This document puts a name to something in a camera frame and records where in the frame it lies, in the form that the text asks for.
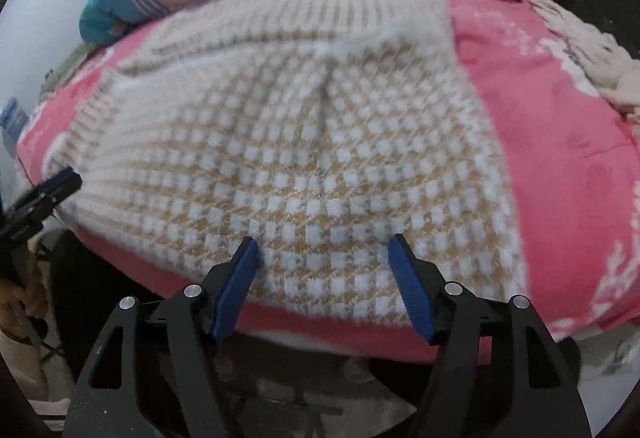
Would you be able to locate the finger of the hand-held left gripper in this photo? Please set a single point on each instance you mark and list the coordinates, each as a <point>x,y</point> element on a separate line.
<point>25,218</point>
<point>60,183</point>

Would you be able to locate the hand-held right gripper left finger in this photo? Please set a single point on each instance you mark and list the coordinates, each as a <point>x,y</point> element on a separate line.
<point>235,288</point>

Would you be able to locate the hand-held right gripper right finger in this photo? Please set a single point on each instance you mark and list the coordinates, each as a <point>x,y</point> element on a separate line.
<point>412,288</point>

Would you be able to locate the beige checked knit cardigan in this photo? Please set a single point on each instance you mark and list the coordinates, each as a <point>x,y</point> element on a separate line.
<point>300,143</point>

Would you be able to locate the person's left hand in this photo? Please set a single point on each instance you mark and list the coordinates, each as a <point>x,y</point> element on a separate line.
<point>32,295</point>

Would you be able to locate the blue printed cloth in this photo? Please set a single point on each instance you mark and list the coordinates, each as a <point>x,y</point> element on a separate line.
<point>12,118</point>

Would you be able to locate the grey patterned cloth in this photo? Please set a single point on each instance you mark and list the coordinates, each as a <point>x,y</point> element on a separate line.
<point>65,68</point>

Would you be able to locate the pink floral bed blanket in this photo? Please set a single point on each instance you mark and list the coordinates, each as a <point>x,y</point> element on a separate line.
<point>550,143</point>

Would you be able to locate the cream fluffy cloth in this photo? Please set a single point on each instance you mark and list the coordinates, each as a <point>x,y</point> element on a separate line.
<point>600,53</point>

